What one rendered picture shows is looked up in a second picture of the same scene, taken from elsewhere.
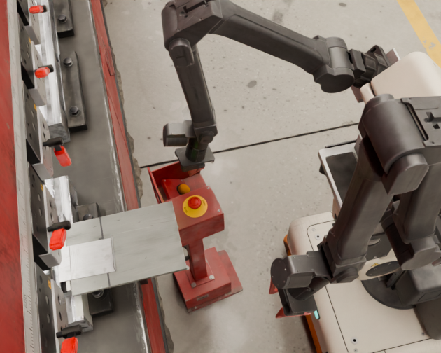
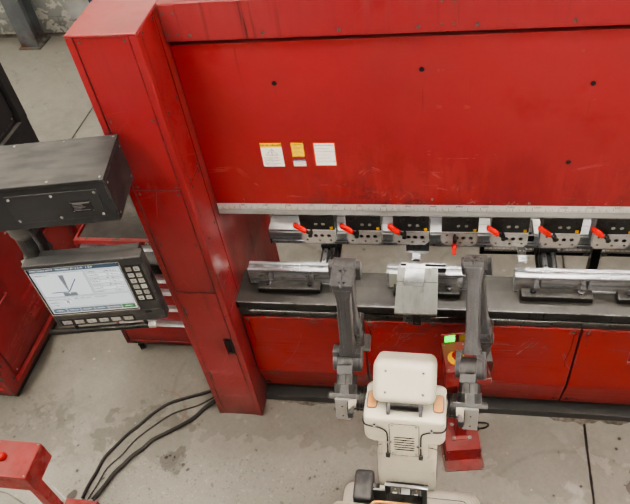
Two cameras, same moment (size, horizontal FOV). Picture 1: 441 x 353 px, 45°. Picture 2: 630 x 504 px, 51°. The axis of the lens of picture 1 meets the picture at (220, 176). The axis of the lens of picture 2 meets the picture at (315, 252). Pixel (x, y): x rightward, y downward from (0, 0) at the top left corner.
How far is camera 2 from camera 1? 2.19 m
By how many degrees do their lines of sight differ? 63
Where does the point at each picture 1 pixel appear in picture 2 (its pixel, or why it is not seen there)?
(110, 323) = (388, 294)
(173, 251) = (405, 309)
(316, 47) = (470, 343)
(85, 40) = (609, 309)
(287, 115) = not seen: outside the picture
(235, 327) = not seen: hidden behind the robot
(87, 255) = (416, 275)
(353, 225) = not seen: hidden behind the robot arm
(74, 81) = (561, 294)
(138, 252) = (410, 295)
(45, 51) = (582, 275)
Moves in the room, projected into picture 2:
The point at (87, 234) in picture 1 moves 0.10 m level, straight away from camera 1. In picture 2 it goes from (428, 276) to (450, 271)
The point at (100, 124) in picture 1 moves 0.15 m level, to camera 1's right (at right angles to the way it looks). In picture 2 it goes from (524, 307) to (519, 334)
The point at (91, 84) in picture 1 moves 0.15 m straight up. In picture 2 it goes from (562, 307) to (568, 284)
